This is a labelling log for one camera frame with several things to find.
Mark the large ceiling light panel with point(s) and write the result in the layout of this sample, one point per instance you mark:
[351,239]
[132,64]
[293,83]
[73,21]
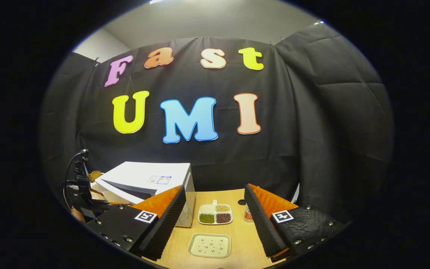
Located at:
[156,1]

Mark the white microwave oven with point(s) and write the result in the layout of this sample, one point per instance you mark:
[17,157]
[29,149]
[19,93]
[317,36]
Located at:
[144,172]

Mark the white divided dish of beans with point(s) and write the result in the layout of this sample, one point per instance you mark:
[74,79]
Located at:
[207,208]

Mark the brown toast slice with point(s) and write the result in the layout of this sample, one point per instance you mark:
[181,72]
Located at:
[95,175]

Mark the small ceiling light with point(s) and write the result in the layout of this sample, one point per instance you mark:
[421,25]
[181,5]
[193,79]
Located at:
[318,22]

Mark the clear bottle with red label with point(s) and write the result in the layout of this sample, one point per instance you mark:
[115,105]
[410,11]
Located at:
[248,215]

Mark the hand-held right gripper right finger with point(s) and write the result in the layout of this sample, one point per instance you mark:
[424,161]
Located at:
[263,224]

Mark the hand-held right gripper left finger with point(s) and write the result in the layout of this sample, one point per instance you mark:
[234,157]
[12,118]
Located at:
[166,224]

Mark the cream square plate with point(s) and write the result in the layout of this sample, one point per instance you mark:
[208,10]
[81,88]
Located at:
[209,244]

